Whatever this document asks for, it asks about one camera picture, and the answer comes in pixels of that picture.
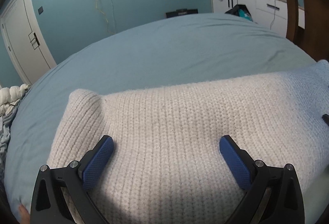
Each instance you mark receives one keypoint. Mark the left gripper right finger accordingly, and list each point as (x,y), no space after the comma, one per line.
(272,194)

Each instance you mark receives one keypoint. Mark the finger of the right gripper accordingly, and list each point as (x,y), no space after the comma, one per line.
(325,118)

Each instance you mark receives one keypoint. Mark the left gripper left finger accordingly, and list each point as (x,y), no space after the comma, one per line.
(48,202)

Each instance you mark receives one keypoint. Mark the cream knitted sweater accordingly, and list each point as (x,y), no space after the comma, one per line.
(166,167)

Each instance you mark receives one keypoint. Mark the brown wooden chair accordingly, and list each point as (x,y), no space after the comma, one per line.
(313,38)

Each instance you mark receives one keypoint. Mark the grey crumpled garment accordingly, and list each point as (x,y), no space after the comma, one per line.
(6,122)

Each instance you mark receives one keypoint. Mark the white puffy jacket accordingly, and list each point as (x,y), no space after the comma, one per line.
(10,97)

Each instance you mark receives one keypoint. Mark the black and teal bag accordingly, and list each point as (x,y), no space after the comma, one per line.
(240,10)

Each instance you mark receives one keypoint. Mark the light blue bed sheet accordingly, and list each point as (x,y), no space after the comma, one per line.
(180,50)

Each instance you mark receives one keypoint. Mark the white door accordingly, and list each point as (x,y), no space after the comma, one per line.
(24,41)

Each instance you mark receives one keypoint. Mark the black box by wall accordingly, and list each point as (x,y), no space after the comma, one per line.
(181,12)

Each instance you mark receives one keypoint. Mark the grey wall switch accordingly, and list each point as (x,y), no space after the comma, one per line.
(40,10)

